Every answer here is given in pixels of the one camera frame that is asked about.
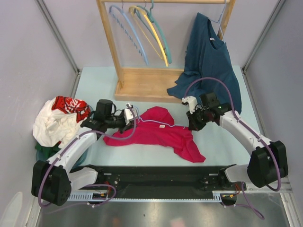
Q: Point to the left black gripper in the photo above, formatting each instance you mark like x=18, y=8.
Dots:
x=125, y=127

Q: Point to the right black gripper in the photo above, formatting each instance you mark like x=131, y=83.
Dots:
x=193, y=125

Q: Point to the thin blue hanger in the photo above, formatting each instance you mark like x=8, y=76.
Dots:
x=140, y=119

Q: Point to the pink t shirt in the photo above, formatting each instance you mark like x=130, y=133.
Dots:
x=148, y=133

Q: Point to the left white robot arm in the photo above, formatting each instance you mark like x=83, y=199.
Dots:
x=54, y=180

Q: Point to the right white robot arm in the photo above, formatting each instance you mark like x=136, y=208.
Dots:
x=268, y=159

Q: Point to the dark blue t shirt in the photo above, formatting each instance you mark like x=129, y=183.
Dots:
x=208, y=67

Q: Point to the white and red shirt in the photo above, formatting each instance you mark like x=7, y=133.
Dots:
x=71, y=105

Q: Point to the teal hanger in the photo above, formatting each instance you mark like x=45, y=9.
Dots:
x=161, y=33

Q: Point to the light blue notched hanger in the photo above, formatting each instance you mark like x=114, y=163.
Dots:
x=128, y=28

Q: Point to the yellow hanger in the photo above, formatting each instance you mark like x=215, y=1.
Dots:
x=151, y=30

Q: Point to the wooden clothes rack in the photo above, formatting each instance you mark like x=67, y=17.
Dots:
x=146, y=84

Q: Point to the green garment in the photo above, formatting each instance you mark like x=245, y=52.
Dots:
x=47, y=152

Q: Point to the teal laundry basket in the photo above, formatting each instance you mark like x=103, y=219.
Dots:
x=52, y=129

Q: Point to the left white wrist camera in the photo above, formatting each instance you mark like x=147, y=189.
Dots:
x=130, y=114

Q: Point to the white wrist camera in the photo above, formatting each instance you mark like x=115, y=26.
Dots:
x=191, y=102
x=130, y=114

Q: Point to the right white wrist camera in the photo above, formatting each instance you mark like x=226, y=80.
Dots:
x=191, y=102

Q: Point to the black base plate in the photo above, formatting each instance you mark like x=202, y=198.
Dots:
x=170, y=178

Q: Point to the white slotted cable duct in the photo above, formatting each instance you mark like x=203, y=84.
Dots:
x=163, y=195

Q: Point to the light blue wire hanger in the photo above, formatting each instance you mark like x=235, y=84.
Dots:
x=221, y=21

